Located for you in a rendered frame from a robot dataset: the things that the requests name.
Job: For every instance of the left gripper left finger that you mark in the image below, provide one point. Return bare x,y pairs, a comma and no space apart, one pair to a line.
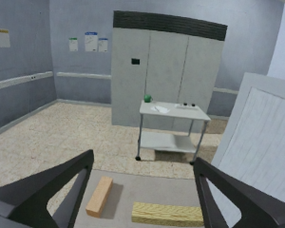
25,201

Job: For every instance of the grey panel wall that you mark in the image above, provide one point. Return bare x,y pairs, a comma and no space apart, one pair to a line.
252,148

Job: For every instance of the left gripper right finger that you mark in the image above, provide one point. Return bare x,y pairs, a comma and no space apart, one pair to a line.
258,209

